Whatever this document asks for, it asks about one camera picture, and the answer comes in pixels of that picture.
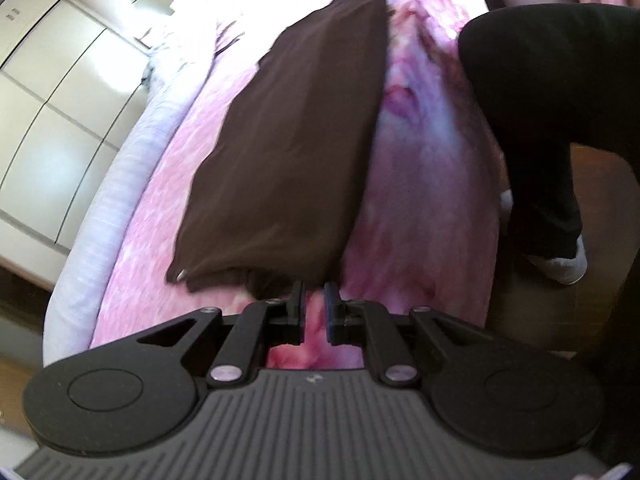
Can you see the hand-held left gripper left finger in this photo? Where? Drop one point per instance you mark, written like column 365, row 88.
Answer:
column 299, row 310

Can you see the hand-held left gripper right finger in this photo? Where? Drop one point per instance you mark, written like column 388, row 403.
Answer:
column 331, row 310

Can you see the dark brown sweater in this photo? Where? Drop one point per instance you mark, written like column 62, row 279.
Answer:
column 290, row 135

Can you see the pink rose blanket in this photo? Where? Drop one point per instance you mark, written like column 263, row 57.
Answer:
column 425, row 185

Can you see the person's white shoe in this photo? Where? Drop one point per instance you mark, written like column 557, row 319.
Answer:
column 507, row 202
column 562, row 265

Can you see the grey striped duvet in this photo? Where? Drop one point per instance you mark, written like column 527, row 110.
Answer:
column 100, row 220

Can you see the white wardrobe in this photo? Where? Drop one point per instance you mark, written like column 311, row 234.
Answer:
column 60, row 135

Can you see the person's black pants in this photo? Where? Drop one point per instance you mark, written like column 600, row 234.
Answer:
column 525, row 85

